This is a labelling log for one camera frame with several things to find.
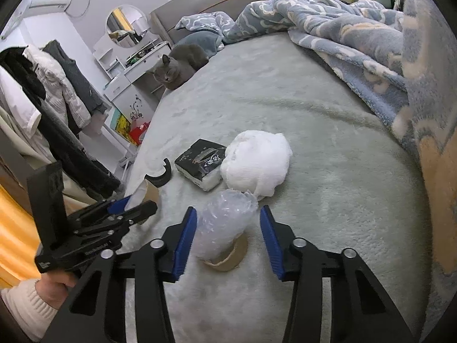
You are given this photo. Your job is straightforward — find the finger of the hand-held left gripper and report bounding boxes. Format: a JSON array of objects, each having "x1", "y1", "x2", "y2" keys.
[
  {"x1": 77, "y1": 196, "x2": 134, "y2": 222},
  {"x1": 80, "y1": 201, "x2": 158, "y2": 239}
]

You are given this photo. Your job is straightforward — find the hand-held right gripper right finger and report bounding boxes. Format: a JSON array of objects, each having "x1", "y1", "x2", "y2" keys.
[{"x1": 260, "y1": 205, "x2": 415, "y2": 343}]

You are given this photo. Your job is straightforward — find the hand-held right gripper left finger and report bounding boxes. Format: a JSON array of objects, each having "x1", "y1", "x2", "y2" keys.
[{"x1": 43, "y1": 206, "x2": 198, "y2": 343}]

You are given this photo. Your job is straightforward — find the cardboard tape roll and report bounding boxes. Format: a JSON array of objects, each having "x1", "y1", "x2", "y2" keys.
[
  {"x1": 203, "y1": 236, "x2": 248, "y2": 272},
  {"x1": 145, "y1": 180, "x2": 161, "y2": 204}
]

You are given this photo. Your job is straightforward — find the small black curved piece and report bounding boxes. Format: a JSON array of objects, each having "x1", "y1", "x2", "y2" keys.
[{"x1": 145, "y1": 158, "x2": 173, "y2": 187}]

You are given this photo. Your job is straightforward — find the bubble wrap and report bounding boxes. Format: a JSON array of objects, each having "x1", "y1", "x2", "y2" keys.
[{"x1": 195, "y1": 190, "x2": 258, "y2": 261}]

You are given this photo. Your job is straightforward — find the black tissue box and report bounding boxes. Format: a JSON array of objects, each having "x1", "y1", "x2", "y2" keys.
[{"x1": 174, "y1": 139, "x2": 227, "y2": 191}]

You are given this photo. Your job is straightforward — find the white cloth ball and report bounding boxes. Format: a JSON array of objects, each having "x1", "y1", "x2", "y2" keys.
[{"x1": 219, "y1": 130, "x2": 292, "y2": 201}]

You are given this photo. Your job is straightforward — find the person's left forearm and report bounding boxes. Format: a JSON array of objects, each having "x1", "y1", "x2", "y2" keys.
[{"x1": 0, "y1": 279, "x2": 59, "y2": 342}]

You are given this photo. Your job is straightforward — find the person's left hand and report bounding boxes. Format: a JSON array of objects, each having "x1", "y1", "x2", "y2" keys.
[{"x1": 36, "y1": 273, "x2": 77, "y2": 310}]

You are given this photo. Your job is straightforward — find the yellow curtain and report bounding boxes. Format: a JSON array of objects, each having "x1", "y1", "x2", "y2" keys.
[{"x1": 0, "y1": 186, "x2": 51, "y2": 288}]

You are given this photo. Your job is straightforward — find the cream long coat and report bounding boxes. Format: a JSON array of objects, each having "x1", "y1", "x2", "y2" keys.
[{"x1": 0, "y1": 107, "x2": 90, "y2": 202}]

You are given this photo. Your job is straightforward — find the black pants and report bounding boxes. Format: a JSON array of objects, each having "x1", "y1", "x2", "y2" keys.
[{"x1": 36, "y1": 107, "x2": 121, "y2": 200}]

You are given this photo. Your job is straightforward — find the red bag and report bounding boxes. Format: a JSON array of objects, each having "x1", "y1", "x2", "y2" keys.
[{"x1": 129, "y1": 121, "x2": 151, "y2": 146}]

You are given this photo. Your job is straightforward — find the colourful picture board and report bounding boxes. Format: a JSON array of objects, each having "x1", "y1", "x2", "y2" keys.
[{"x1": 113, "y1": 109, "x2": 132, "y2": 141}]

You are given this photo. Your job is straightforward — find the white shirt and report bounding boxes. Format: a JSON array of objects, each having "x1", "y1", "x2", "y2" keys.
[{"x1": 0, "y1": 68, "x2": 41, "y2": 143}]

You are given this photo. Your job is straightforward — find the white quilted jacket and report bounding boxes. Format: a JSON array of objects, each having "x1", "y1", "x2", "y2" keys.
[{"x1": 23, "y1": 45, "x2": 91, "y2": 129}]

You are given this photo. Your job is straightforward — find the white vanity desk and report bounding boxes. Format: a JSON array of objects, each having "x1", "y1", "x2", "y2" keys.
[{"x1": 93, "y1": 39, "x2": 172, "y2": 122}]

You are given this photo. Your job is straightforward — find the grey knit cardigan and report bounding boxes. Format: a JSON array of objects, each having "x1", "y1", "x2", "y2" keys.
[{"x1": 43, "y1": 40, "x2": 111, "y2": 115}]

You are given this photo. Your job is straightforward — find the black hanging garment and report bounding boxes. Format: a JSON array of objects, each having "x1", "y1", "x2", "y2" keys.
[{"x1": 0, "y1": 46, "x2": 47, "y2": 101}]

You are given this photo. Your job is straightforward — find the grey cat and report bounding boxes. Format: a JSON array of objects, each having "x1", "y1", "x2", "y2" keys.
[{"x1": 153, "y1": 44, "x2": 209, "y2": 91}]

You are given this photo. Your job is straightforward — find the round mirror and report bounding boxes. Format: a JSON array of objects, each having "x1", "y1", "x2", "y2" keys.
[{"x1": 106, "y1": 5, "x2": 149, "y2": 49}]

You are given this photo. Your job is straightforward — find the blue-grey pillow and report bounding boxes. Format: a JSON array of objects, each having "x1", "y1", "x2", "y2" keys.
[{"x1": 175, "y1": 30, "x2": 225, "y2": 57}]

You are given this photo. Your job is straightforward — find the white air conditioner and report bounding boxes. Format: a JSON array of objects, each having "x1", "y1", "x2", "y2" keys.
[{"x1": 11, "y1": 0, "x2": 71, "y2": 20}]

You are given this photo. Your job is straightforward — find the blue patterned blanket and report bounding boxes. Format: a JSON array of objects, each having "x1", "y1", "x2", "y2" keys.
[{"x1": 175, "y1": 0, "x2": 457, "y2": 283}]

